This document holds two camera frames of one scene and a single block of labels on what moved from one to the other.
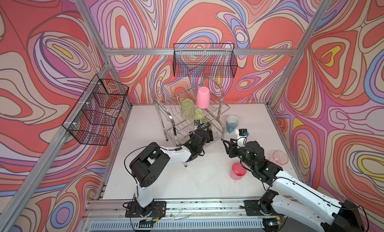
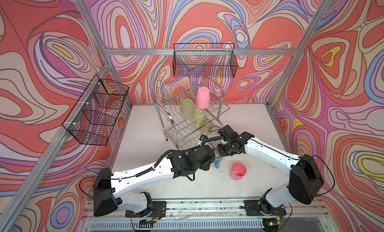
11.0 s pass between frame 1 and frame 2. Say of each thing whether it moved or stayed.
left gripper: moved
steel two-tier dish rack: stayed
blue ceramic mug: moved
